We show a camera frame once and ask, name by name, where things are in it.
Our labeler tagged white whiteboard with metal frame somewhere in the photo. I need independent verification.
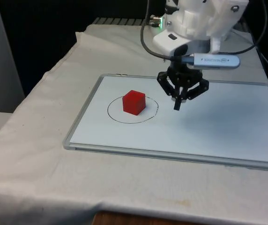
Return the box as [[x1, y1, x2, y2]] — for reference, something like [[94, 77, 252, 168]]
[[62, 74, 268, 173]]

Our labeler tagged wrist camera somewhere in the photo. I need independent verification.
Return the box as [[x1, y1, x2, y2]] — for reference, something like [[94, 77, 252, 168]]
[[182, 53, 241, 70]]

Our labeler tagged grey cable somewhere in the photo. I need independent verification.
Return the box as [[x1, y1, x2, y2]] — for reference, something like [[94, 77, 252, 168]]
[[140, 0, 186, 63]]

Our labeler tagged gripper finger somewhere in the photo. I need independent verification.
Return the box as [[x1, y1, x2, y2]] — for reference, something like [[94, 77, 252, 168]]
[[177, 79, 210, 111], [156, 71, 179, 111]]

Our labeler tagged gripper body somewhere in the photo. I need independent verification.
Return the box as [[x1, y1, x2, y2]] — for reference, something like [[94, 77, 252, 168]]
[[167, 61, 204, 83]]

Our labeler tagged red cube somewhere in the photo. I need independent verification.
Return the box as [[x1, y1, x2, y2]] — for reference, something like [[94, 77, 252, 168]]
[[121, 90, 147, 116]]

